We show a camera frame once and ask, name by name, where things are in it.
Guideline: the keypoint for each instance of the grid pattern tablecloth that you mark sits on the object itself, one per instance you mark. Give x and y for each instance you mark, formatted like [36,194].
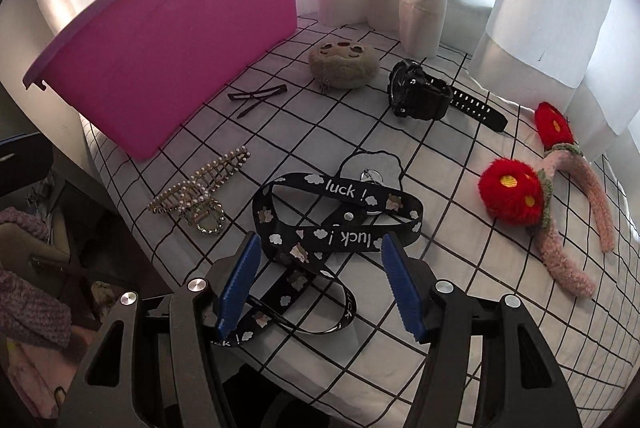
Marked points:
[460,268]

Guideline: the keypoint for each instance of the pearl hair claw clip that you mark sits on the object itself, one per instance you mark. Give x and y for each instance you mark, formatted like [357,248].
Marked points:
[210,173]

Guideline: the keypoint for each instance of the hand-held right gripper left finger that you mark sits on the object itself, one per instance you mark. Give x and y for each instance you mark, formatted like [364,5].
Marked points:
[240,288]

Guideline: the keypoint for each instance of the pink plastic tub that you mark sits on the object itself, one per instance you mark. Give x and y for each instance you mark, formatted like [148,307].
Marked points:
[175,32]

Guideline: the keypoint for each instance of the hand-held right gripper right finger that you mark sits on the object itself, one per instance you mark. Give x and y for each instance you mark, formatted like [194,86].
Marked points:
[400,288]

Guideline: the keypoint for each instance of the pink cartoon cloth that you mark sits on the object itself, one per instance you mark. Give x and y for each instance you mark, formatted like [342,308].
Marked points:
[35,373]

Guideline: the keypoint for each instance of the black hairpin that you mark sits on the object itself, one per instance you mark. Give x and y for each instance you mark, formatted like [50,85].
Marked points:
[250,95]

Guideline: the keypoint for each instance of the pink headband with red flowers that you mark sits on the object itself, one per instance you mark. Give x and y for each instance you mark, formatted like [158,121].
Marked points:
[510,198]

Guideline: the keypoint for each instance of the purple knit cloth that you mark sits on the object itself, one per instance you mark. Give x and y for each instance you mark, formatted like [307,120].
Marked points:
[30,308]

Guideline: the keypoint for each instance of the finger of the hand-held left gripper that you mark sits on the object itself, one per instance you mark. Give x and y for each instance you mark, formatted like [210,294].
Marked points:
[25,157]

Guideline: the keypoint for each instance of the beige chair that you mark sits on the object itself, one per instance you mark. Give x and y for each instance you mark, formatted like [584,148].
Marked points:
[25,253]

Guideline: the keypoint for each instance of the fuzzy plush pouch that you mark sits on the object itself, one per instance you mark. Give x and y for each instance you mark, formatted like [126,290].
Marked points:
[345,67]

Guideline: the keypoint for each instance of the black digital wrist watch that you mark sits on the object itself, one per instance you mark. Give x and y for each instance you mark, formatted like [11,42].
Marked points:
[415,92]

